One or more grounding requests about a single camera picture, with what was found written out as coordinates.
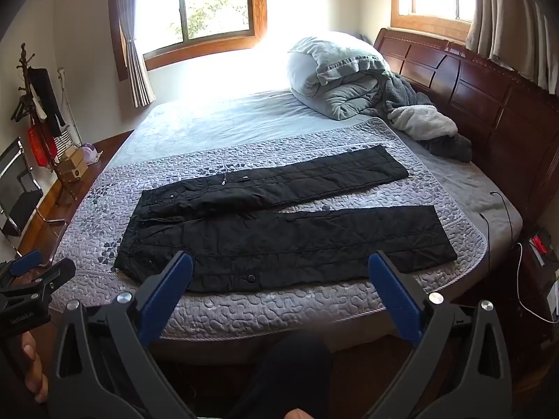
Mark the white fleece cloth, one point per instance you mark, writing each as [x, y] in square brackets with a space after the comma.
[423, 122]

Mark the dark wooden bed headboard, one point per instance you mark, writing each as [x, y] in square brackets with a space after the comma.
[489, 104]

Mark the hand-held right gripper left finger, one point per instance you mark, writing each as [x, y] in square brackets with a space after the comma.
[168, 292]

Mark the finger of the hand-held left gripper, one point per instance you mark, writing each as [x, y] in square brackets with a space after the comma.
[52, 276]
[27, 262]

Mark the large wooden frame window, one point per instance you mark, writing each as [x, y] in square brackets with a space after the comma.
[205, 4]

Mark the striped cloth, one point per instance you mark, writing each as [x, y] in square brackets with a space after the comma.
[64, 135]

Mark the lilac plastic container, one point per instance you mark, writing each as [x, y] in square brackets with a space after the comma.
[91, 153]

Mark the person's left hand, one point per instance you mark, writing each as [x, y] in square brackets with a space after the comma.
[35, 366]

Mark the dark wooden nightstand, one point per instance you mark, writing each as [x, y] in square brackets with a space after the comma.
[539, 288]

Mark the grey bed sheet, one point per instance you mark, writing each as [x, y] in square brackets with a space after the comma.
[227, 118]

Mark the dark grey fleece blanket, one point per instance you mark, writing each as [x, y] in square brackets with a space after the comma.
[406, 91]

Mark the brown cardboard box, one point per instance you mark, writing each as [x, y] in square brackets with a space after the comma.
[72, 170]
[72, 153]

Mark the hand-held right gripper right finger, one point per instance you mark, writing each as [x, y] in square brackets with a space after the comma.
[393, 297]

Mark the person's black trouser leg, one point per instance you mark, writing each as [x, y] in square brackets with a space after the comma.
[284, 371]

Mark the striped beige curtain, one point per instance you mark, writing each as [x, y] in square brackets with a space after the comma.
[135, 65]

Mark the grey quilted bedspread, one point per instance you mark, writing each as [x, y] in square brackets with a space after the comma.
[305, 310]

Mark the red item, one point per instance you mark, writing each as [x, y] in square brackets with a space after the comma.
[538, 244]

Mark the black pants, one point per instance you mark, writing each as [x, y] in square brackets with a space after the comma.
[262, 235]

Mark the red bag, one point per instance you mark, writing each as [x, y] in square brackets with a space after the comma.
[39, 146]

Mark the black hanging clothes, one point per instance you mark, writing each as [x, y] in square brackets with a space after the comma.
[46, 96]

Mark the wooden coat rack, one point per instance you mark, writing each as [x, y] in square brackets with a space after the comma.
[26, 59]

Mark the black metal frame chair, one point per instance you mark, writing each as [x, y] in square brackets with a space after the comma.
[19, 209]

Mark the folded light grey duvet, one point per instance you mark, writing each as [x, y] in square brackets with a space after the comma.
[332, 70]

